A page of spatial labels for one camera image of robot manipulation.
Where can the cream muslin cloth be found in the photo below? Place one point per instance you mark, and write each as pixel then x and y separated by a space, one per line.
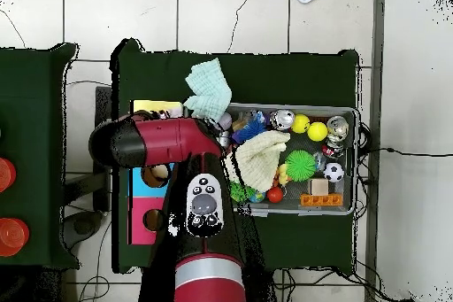
pixel 256 160

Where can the mint green muslin cloth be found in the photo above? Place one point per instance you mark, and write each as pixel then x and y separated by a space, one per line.
pixel 209 93

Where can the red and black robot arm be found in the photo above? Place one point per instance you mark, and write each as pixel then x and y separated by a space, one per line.
pixel 159 139

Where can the wooden box with three holes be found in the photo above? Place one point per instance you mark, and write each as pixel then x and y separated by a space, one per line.
pixel 141 224

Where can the silver drink can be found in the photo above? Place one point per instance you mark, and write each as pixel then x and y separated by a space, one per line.
pixel 282 119
pixel 337 125

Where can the small red ball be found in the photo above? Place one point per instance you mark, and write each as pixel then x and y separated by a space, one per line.
pixel 275 195

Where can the green spiky rubber ball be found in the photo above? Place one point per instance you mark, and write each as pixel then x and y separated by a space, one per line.
pixel 300 165

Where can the yellow tennis ball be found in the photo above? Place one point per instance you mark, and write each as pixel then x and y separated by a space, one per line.
pixel 317 131

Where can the light wooden block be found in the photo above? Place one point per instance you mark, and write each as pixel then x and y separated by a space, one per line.
pixel 319 187

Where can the small black and white soccer ball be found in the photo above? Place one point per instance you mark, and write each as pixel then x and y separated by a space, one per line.
pixel 333 172

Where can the black upright panel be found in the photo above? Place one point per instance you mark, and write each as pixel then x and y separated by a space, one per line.
pixel 103 103

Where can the dark green cloth of side table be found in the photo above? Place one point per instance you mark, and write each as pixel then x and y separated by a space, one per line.
pixel 32 121

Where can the orange translucent cup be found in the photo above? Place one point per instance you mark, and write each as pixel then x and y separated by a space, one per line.
pixel 5 174
pixel 12 236

